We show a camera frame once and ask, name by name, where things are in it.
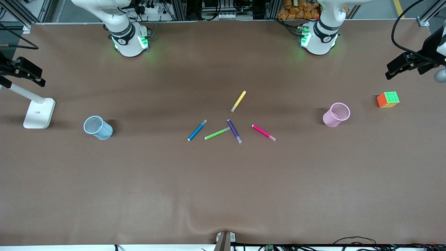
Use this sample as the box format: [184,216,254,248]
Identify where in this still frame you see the pink marker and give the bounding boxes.
[252,124,277,142]

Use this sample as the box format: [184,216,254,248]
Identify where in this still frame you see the blue marker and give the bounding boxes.
[187,119,208,142]

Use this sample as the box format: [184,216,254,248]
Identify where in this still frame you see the colourful puzzle cube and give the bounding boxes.
[377,91,400,108]

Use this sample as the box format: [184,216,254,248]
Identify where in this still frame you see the white lamp stand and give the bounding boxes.
[0,75,56,129]

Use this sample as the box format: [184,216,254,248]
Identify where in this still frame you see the blue mesh cup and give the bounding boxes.
[83,115,113,140]

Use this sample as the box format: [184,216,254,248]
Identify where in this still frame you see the pink mesh cup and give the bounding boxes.
[322,102,351,128]

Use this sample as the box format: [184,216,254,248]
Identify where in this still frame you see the orange snack packs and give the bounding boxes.
[278,0,320,20]

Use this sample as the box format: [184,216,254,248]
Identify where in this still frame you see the yellow marker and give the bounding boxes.
[231,91,247,113]

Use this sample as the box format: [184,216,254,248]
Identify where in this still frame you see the purple marker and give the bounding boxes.
[227,119,243,144]

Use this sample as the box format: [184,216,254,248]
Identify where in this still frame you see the white power strip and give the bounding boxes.
[202,12,237,21]

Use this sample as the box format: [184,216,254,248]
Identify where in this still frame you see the green marker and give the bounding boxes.
[204,127,231,140]

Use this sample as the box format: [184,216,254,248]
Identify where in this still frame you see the brown table cover cloth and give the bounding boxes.
[0,19,446,246]

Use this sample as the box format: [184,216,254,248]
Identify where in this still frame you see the aluminium frame post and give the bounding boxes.
[416,0,446,27]
[0,0,46,34]

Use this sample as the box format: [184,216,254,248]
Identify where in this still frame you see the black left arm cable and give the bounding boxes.
[391,0,446,65]

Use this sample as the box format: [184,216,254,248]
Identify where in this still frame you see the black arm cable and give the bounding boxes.
[391,0,446,65]
[0,23,39,50]

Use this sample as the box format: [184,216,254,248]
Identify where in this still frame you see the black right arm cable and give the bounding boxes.
[0,23,39,50]

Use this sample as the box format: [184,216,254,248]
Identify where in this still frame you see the black cable bundle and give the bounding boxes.
[328,236,446,251]

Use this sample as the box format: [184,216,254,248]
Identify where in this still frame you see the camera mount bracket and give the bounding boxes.
[214,231,237,251]

